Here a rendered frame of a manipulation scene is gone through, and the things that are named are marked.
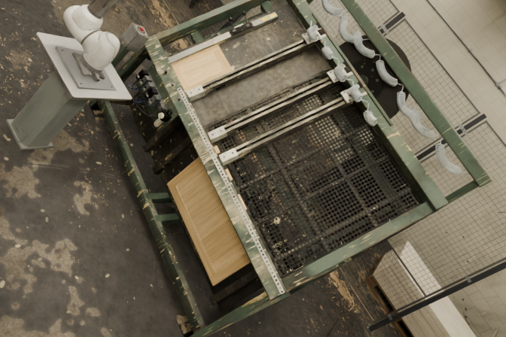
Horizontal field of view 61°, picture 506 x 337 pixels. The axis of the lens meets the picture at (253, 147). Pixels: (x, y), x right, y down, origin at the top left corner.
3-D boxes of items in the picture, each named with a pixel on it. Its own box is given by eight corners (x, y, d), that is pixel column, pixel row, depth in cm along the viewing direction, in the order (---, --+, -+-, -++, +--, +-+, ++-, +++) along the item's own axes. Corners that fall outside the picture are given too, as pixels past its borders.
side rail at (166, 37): (158, 42, 354) (155, 34, 344) (276, -8, 371) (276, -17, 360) (161, 47, 352) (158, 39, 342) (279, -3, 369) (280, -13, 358)
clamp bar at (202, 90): (186, 94, 328) (180, 77, 306) (321, 33, 346) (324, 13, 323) (191, 104, 325) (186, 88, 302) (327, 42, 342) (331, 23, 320)
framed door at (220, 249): (169, 183, 353) (166, 183, 352) (214, 145, 331) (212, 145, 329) (214, 285, 322) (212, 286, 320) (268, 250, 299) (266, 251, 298)
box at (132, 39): (117, 37, 329) (132, 22, 322) (130, 42, 339) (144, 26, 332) (123, 50, 325) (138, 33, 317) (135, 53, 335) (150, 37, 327)
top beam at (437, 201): (276, -14, 365) (276, -22, 356) (286, -18, 367) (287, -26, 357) (431, 214, 288) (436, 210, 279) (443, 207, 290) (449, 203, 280)
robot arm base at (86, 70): (84, 80, 266) (89, 74, 264) (71, 53, 272) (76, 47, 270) (107, 84, 282) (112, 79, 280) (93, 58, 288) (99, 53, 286)
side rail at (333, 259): (280, 280, 281) (281, 279, 270) (421, 205, 297) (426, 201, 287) (286, 292, 278) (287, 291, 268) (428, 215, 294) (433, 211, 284)
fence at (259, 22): (169, 60, 340) (167, 58, 336) (275, 14, 354) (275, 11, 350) (171, 65, 338) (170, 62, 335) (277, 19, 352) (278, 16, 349)
